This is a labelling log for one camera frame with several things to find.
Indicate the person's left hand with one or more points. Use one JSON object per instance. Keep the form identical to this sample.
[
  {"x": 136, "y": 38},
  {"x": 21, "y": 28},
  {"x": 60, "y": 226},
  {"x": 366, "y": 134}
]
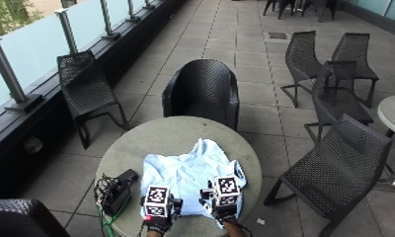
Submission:
[{"x": 157, "y": 222}]

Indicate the light blue shirt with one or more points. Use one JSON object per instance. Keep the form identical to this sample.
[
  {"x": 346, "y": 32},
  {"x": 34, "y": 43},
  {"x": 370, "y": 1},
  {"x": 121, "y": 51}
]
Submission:
[{"x": 186, "y": 171}]

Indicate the metal railing post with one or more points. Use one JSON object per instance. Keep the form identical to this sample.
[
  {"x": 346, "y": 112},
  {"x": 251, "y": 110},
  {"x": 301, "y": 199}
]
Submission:
[
  {"x": 132, "y": 10},
  {"x": 9, "y": 72},
  {"x": 148, "y": 3},
  {"x": 68, "y": 31},
  {"x": 106, "y": 19}
]

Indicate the white marker cube left glove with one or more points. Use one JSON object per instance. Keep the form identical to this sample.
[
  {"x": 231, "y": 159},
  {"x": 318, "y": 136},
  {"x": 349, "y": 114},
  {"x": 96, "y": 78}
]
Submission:
[{"x": 157, "y": 200}]

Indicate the black wicker armchair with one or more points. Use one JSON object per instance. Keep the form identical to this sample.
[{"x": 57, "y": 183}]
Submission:
[
  {"x": 18, "y": 219},
  {"x": 204, "y": 92}
]

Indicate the floor drain cover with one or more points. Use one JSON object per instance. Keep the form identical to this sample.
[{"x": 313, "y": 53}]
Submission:
[{"x": 278, "y": 35}]

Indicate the white marker cube right glove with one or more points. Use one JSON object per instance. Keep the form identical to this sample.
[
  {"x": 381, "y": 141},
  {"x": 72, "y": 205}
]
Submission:
[{"x": 227, "y": 190}]

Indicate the white paper scrap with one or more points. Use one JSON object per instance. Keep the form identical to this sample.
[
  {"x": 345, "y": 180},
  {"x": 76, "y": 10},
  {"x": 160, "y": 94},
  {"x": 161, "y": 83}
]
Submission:
[{"x": 261, "y": 221}]

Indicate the white marker cube glove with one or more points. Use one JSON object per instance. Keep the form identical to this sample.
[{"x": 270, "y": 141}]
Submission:
[
  {"x": 227, "y": 190},
  {"x": 157, "y": 200}
]

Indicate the black mesh chair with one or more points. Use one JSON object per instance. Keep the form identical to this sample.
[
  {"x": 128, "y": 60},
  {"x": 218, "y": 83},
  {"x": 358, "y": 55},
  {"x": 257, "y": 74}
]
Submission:
[
  {"x": 303, "y": 62},
  {"x": 354, "y": 54},
  {"x": 88, "y": 89},
  {"x": 338, "y": 98},
  {"x": 338, "y": 171}
]

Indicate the grey wall outlet cover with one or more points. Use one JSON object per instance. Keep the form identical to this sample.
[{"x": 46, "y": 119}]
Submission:
[{"x": 33, "y": 144}]

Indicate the person's right hand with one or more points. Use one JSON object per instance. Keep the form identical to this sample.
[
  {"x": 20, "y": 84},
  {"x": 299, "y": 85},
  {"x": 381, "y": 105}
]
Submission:
[{"x": 222, "y": 214}]

